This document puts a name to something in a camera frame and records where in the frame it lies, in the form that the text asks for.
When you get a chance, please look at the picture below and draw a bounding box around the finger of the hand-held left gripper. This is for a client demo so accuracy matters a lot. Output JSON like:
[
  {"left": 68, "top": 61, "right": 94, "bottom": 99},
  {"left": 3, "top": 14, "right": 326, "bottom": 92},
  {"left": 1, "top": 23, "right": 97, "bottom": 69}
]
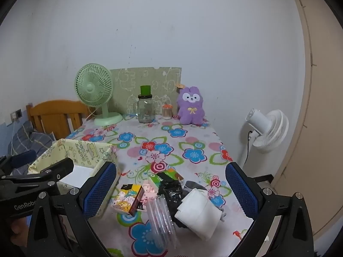
[
  {"left": 0, "top": 150, "right": 36, "bottom": 178},
  {"left": 38, "top": 157, "right": 75, "bottom": 185}
]

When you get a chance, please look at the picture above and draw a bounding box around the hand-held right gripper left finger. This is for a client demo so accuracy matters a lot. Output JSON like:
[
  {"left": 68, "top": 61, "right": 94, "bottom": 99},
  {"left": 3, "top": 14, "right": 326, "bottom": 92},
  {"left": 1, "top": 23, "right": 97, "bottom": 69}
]
[{"left": 27, "top": 161, "right": 117, "bottom": 257}]

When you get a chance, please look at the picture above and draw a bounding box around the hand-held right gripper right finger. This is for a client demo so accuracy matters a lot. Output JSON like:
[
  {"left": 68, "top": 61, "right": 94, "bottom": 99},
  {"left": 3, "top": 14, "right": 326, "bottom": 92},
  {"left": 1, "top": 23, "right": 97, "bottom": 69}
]
[{"left": 224, "top": 162, "right": 314, "bottom": 257}]

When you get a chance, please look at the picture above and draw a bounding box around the cartoon print tissue packet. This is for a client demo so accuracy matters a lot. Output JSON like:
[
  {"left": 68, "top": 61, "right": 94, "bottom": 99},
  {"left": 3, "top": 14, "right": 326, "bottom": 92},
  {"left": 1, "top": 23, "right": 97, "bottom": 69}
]
[{"left": 112, "top": 184, "right": 146, "bottom": 216}]

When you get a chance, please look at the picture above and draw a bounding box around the yellow fabric storage box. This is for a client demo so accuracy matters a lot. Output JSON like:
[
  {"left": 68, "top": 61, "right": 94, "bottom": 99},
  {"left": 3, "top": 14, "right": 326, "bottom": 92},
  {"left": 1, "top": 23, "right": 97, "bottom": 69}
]
[{"left": 27, "top": 138, "right": 120, "bottom": 217}]

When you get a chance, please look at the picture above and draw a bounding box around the white cloth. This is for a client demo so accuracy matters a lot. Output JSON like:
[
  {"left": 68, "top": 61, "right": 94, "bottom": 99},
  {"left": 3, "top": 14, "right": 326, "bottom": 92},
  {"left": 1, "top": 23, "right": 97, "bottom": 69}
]
[{"left": 174, "top": 188, "right": 223, "bottom": 241}]

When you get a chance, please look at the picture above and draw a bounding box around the pink tissue packet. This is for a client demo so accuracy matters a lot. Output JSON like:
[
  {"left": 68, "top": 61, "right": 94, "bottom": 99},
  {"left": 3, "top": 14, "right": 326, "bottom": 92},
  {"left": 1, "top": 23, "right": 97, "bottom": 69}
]
[{"left": 141, "top": 179, "right": 161, "bottom": 204}]

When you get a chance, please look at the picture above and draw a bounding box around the grey drawstring pouch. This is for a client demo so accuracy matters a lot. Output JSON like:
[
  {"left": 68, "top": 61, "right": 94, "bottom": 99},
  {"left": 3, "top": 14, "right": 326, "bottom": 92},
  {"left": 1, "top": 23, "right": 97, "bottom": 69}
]
[{"left": 184, "top": 181, "right": 226, "bottom": 216}]

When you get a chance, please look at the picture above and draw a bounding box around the black plastic bag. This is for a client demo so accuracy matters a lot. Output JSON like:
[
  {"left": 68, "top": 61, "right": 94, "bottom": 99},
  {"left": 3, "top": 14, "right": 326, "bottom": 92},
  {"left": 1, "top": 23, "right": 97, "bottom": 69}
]
[{"left": 157, "top": 173, "right": 188, "bottom": 229}]

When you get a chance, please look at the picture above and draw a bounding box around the green tissue pack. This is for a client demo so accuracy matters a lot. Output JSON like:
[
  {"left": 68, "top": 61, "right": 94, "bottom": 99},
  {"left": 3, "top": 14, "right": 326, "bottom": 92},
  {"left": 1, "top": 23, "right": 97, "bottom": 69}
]
[{"left": 149, "top": 169, "right": 184, "bottom": 188}]

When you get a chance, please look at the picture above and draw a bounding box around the plaid pillow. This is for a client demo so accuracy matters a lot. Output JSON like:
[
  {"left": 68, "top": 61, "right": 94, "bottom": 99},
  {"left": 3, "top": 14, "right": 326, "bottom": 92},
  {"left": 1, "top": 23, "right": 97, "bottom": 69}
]
[{"left": 8, "top": 120, "right": 55, "bottom": 156}]

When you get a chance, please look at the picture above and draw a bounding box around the wooden chair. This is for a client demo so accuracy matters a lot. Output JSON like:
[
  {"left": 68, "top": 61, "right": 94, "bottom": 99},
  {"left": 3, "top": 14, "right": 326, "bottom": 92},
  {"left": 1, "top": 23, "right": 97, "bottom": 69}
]
[{"left": 26, "top": 100, "right": 93, "bottom": 140}]

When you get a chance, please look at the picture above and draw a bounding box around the white standing fan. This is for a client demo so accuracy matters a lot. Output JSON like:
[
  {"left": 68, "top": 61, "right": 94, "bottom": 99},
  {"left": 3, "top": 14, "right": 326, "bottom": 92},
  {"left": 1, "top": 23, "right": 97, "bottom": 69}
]
[{"left": 238, "top": 108, "right": 290, "bottom": 169}]

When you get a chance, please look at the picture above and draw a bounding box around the green desk fan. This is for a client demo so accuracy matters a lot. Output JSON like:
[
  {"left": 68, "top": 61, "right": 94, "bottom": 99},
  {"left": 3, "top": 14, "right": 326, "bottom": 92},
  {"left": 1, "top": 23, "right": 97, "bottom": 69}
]
[{"left": 74, "top": 63, "right": 124, "bottom": 126}]

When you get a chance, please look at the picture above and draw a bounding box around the glass mug jar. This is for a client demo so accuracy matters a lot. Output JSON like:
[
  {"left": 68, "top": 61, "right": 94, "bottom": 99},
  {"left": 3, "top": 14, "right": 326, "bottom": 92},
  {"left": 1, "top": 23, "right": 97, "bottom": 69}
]
[{"left": 133, "top": 94, "right": 156, "bottom": 124}]

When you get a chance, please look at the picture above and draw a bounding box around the purple plush toy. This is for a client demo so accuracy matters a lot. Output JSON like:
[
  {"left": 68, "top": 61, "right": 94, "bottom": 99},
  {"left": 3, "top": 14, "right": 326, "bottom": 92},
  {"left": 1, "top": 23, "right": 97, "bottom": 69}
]
[{"left": 175, "top": 84, "right": 207, "bottom": 126}]

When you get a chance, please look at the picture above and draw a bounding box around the beige door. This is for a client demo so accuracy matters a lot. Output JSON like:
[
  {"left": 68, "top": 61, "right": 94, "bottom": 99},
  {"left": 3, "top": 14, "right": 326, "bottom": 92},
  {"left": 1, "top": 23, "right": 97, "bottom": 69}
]
[{"left": 273, "top": 0, "right": 343, "bottom": 241}]

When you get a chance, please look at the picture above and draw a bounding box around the green patterned board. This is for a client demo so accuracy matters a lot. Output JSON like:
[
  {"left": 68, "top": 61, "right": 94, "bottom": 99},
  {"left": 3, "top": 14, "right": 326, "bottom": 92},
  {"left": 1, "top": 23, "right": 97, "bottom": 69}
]
[{"left": 110, "top": 66, "right": 183, "bottom": 115}]

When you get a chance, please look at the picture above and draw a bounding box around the black standing fan cable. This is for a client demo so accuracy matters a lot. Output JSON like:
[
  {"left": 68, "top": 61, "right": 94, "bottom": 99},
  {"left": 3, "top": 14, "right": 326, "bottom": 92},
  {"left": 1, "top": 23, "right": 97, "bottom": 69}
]
[{"left": 246, "top": 131, "right": 253, "bottom": 166}]

